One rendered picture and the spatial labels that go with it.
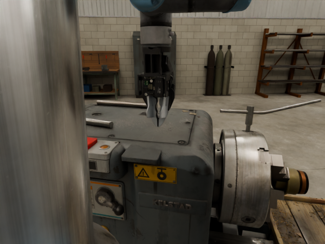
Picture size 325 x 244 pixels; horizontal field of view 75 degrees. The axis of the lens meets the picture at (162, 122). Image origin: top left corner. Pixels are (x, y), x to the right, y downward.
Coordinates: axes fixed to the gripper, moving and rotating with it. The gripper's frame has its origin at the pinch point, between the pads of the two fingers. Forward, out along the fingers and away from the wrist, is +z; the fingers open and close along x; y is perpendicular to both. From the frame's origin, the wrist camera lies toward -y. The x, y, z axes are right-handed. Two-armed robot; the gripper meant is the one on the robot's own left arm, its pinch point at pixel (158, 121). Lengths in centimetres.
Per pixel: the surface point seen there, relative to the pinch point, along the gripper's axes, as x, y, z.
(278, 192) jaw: 38.0, -8.8, 24.7
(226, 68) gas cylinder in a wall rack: 68, -680, 40
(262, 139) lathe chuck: 30.4, -8.7, 6.7
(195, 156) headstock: 11.2, 9.6, 5.0
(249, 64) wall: 146, -729, 28
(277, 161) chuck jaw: 34.1, -3.9, 11.2
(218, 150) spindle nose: 18.0, -10.3, 12.5
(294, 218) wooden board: 49, -18, 42
